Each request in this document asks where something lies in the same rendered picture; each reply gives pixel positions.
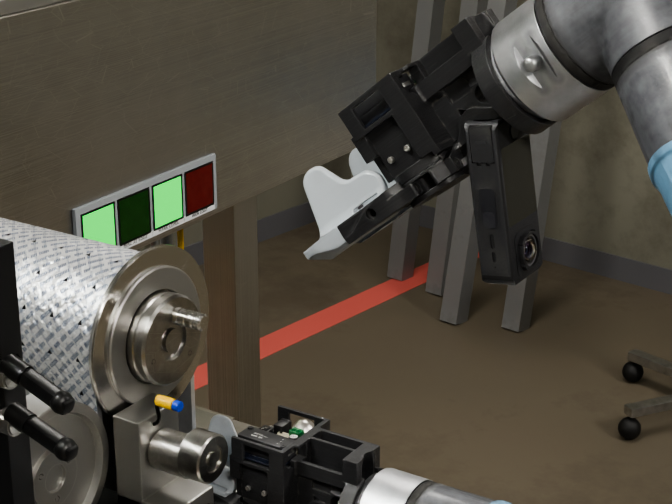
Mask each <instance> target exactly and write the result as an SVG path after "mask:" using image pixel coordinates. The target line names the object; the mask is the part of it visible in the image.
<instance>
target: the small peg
mask: <svg viewBox="0 0 672 504"><path fill-rule="evenodd" d="M172 322H173V323H174V324H176V325H181V326H184V327H188V328H191V329H195V330H198V331H203V330H204V329H205V328H206V327H207V325H208V316H207V315H206V314H204V313H199V312H196V311H191V310H189V309H184V308H181V307H177V308H175V309H174V311H173V313H172Z"/></svg>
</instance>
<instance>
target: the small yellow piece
mask: <svg viewBox="0 0 672 504"><path fill-rule="evenodd" d="M154 402H155V410H156V415H157V419H156V421H155V422H153V426H156V425H158V424H159V423H160V421H161V412H160V408H159V407H162V408H165V409H168V410H171V411H176V412H181V411H182V409H183V406H184V405H183V402H182V401H178V400H176V399H173V398H170V397H167V396H163V395H160V394H159V395H157V396H156V398H155V401H154Z"/></svg>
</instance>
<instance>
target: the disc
mask: <svg viewBox="0 0 672 504"><path fill-rule="evenodd" d="M162 265H168V266H173V267H177V268H179V269H181V270H182V271H184V272H185V273H186V274H187V275H188V276H189V277H190V279H191V280H192V282H193V284H194V286H195V288H196V291H197V294H198V298H199V303H200V312H201V313H204V314H206V315H207V316H208V321H209V300H208V292H207V287H206V283H205V279H204V276H203V274H202V271H201V269H200V267H199V265H198V264H197V262H196V261H195V259H194V258H193V257H192V256H191V255H190V254H189V253H188V252H187V251H185V250H184V249H182V248H180V247H177V246H173V245H168V244H159V245H154V246H151V247H148V248H146V249H144V250H142V251H140V252H139V253H137V254H136V255H134V256H133V257H132V258H131V259H130V260H129V261H127V262H126V263H125V264H124V266H123V267H122V268H121V269H120V270H119V271H118V273H117V274H116V275H115V277H114V278H113V279H112V281H111V283H110V284H109V286H108V288H107V289H106V291H105V293H104V295H103V297H102V299H101V302H100V304H99V306H98V309H97V312H96V315H95V318H94V322H93V326H92V330H91V335H90V342H89V354H88V362H89V374H90V380H91V385H92V389H93V392H94V394H95V397H96V399H97V401H98V403H99V405H100V406H101V408H102V409H103V410H104V412H105V413H106V414H107V415H109V416H110V417H111V418H113V416H114V415H115V414H117V413H118V412H120V411H122V410H124V409H125V408H127V407H129V406H130V405H132V404H130V403H128V402H126V401H125V400H123V399H122V398H121V397H120V396H119V395H118V394H117V392H116V391H115V389H114V387H113V385H112V383H111V380H110V377H109V373H108V367H107V342H108V336H109V331H110V327H111V323H112V320H113V317H114V314H115V312H116V309H117V307H118V305H119V303H120V301H121V299H122V297H123V296H124V294H125V293H126V291H127V290H128V288H129V287H130V286H131V285H132V283H133V282H134V281H135V280H136V279H137V278H138V277H139V276H141V275H142V274H143V273H145V272H146V271H148V270H150V269H152V268H154V267H157V266H162ZM207 330H208V325H207V327H206V328H205V329H204V330H203V331H201V335H200V341H199V346H198V349H197V352H196V355H195V357H194V360H193V362H192V363H191V365H190V367H189V368H188V370H187V371H186V373H185V374H184V376H183V378H182V379H181V381H180V382H179V383H178V385H177V386H176V387H175V388H174V389H173V390H172V391H171V392H170V393H169V394H168V395H167V397H170V398H173V399H176V400H177V399H178V398H179V397H180V396H181V394H182V393H183V392H184V390H185V389H186V387H187V385H188V384H189V382H190V380H191V378H192V377H193V375H194V373H195V370H196V368H197V366H198V363H199V361H200V358H201V355H202V352H203V348H204V345H205V340H206V336H207Z"/></svg>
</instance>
